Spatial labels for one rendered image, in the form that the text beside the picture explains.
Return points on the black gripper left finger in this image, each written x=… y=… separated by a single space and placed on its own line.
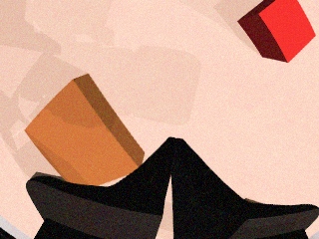
x=130 y=209

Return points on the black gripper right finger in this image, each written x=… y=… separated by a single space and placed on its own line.
x=204 y=207

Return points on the red cube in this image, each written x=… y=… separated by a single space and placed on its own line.
x=278 y=29

